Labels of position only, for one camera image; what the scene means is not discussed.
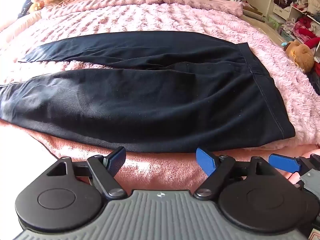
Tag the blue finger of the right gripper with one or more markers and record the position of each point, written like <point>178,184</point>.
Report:
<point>284,163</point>

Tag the black pants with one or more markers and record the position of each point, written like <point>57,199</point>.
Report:
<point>155,91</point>

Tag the pink knitted blanket edge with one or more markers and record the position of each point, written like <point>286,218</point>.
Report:
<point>65,8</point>

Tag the cream open wardrobe shelf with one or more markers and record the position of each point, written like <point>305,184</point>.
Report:
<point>297,14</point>

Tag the small plush toy on bed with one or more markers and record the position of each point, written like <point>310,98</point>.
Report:
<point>37,6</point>

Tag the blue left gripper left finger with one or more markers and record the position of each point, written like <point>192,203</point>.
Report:
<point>115,160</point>

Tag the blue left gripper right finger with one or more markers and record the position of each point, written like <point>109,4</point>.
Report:
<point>207,161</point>

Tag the brown teddy bear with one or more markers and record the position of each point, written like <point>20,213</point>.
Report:
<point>300,54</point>

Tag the fluffy pink blanket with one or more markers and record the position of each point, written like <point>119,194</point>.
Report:
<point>301,100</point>

